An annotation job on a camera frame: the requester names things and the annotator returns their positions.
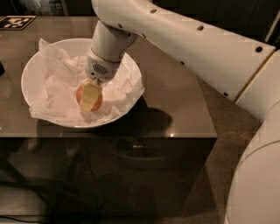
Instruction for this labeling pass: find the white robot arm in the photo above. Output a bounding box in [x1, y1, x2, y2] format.
[85, 0, 280, 224]

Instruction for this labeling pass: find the white bowl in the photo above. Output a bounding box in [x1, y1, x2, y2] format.
[21, 38, 144, 129]

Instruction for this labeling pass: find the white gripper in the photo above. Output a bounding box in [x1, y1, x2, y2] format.
[79, 46, 122, 112]

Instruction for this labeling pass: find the dark object at left edge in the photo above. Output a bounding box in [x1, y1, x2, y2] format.
[0, 61, 5, 76]

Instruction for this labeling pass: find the black white fiducial marker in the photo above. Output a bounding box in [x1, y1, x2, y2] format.
[0, 16, 36, 31]

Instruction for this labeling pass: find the glossy dark table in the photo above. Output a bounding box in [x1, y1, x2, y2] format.
[0, 17, 217, 221]

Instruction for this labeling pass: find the white crumpled paper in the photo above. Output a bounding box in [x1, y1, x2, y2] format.
[28, 38, 146, 125]

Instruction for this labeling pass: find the red yellow apple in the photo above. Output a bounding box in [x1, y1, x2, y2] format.
[75, 84, 104, 112]

